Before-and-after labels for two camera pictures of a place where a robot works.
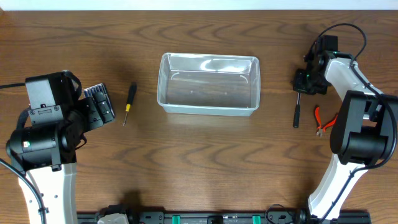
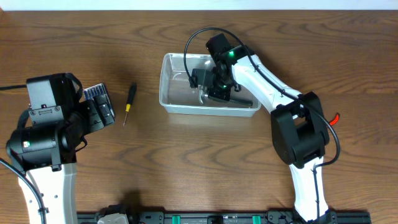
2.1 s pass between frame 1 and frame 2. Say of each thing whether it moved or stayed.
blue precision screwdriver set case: stayed
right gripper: moved
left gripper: stayed
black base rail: stayed
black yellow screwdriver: stayed
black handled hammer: moved
